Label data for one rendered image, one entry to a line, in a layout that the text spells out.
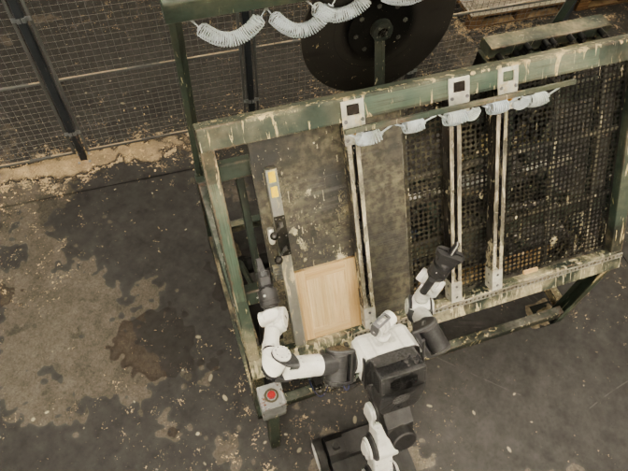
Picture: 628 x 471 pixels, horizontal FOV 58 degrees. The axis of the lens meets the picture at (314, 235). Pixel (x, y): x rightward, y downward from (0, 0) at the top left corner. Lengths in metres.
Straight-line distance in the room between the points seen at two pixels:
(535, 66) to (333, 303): 1.43
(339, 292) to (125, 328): 1.75
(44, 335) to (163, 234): 1.06
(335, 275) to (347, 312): 0.24
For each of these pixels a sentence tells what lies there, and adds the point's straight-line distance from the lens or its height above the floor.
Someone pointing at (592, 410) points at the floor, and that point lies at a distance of 4.21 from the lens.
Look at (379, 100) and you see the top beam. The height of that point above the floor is 1.93.
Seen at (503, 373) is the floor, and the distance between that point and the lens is 4.06.
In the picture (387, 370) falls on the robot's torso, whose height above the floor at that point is 1.40.
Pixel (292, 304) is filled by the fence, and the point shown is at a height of 1.12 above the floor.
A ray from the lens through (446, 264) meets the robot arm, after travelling 2.45.
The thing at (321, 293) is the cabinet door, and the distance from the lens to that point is 2.79.
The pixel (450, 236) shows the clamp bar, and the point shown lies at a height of 1.26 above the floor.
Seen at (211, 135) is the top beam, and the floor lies 1.93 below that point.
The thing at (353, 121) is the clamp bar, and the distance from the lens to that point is 2.40.
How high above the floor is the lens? 3.59
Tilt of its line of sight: 57 degrees down
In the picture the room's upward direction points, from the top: 5 degrees clockwise
